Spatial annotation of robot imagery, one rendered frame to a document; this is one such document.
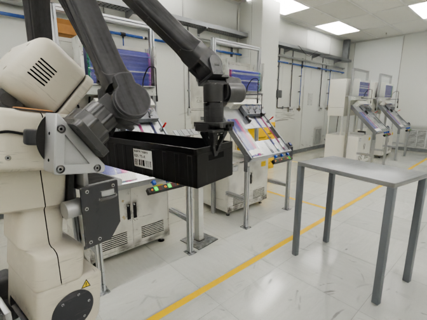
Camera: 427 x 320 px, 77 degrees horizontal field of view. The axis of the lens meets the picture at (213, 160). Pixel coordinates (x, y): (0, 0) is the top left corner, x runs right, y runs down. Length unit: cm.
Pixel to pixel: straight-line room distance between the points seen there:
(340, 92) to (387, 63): 321
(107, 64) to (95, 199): 33
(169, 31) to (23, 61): 33
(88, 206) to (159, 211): 174
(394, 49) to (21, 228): 890
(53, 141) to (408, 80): 866
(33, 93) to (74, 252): 39
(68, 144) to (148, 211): 186
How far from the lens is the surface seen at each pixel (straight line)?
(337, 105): 605
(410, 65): 890
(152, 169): 87
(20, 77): 69
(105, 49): 67
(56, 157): 56
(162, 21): 77
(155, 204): 241
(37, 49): 72
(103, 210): 77
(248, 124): 303
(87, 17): 70
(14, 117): 65
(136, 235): 242
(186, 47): 76
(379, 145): 733
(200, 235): 256
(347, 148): 600
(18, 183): 73
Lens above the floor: 124
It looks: 12 degrees down
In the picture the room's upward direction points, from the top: straight up
